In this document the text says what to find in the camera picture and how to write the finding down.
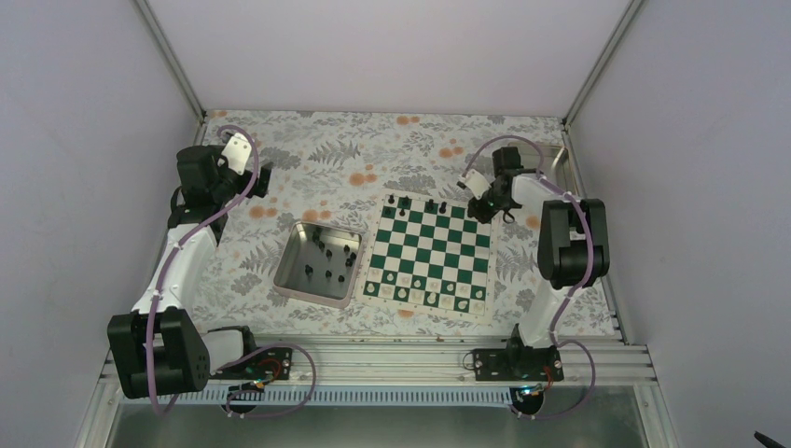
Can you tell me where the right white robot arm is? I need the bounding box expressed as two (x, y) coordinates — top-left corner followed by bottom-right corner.
(458, 147), (610, 380)

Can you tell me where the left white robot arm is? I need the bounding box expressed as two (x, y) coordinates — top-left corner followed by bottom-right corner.
(107, 133), (271, 399)

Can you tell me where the yellow metal tray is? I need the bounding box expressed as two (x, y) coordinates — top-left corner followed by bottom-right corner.
(507, 144), (580, 211)

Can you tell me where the green white chessboard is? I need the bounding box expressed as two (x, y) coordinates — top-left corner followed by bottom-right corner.
(354, 189), (500, 324)

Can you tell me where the floral tablecloth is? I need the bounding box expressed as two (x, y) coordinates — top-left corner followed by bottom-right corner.
(193, 110), (562, 337)

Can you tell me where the pink metal tray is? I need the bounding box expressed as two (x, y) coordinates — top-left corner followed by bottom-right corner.
(272, 221), (366, 309)

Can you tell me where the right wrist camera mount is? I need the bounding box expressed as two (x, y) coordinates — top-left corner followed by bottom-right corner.
(457, 169), (490, 200)

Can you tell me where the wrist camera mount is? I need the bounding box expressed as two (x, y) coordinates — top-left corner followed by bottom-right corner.
(457, 169), (490, 200)
(221, 133), (252, 175)

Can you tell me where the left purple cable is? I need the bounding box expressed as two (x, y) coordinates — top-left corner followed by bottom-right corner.
(140, 124), (261, 416)

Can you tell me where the purple cable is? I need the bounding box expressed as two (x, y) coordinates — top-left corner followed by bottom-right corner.
(140, 124), (261, 416)
(460, 134), (598, 422)

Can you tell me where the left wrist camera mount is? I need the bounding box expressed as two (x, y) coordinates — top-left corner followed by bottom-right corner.
(221, 133), (252, 175)

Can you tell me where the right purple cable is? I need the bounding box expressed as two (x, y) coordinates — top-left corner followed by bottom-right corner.
(460, 134), (598, 422)

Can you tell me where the left aluminium corner post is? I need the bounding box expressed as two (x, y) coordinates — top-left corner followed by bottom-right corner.
(132, 0), (206, 123)

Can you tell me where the aluminium corner post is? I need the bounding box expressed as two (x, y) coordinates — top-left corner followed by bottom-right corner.
(563, 0), (645, 127)
(132, 0), (206, 123)

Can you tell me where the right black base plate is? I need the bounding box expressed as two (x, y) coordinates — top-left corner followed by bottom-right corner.
(469, 346), (564, 382)

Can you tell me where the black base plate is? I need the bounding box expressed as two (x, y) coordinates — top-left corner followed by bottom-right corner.
(469, 346), (564, 382)
(211, 347), (293, 382)

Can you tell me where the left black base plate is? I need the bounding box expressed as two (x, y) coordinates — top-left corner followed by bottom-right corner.
(211, 347), (293, 382)

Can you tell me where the aluminium rail frame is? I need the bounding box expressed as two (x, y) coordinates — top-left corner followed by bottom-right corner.
(76, 336), (677, 447)

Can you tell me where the right aluminium corner post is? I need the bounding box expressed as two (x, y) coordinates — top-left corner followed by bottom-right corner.
(563, 0), (645, 127)

